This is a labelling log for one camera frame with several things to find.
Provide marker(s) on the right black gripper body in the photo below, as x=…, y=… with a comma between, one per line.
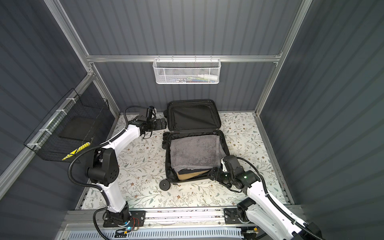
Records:
x=225, y=177

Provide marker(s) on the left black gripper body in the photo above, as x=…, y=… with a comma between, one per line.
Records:
x=156, y=125

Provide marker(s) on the grey towel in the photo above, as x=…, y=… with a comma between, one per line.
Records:
x=197, y=152

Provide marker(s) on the black carry-on suitcase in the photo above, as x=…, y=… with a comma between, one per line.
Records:
x=189, y=118

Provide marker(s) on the tan shorts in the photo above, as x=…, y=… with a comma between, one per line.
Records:
x=186, y=174

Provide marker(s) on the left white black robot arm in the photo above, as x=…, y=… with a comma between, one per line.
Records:
x=103, y=170

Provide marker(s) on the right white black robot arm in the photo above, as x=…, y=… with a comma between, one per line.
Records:
x=260, y=207

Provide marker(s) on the white perforated vent panel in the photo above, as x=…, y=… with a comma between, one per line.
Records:
x=179, y=233

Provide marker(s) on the yellow black striped item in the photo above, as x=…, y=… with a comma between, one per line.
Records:
x=76, y=151

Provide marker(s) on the white tube in basket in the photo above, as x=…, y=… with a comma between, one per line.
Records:
x=208, y=78

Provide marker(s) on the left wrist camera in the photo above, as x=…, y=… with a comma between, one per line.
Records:
x=150, y=113

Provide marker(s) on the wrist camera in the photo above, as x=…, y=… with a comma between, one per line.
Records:
x=231, y=164
x=150, y=113

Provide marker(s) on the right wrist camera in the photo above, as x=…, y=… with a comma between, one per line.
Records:
x=231, y=164

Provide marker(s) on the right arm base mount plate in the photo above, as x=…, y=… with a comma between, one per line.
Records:
x=235, y=216

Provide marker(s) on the white wire mesh basket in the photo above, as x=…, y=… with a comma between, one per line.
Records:
x=184, y=72

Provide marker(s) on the aluminium front rail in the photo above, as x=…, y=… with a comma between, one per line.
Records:
x=190, y=217

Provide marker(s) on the black wire mesh basket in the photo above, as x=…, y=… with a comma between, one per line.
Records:
x=76, y=121

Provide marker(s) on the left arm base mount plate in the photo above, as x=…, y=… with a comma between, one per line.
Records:
x=128, y=219

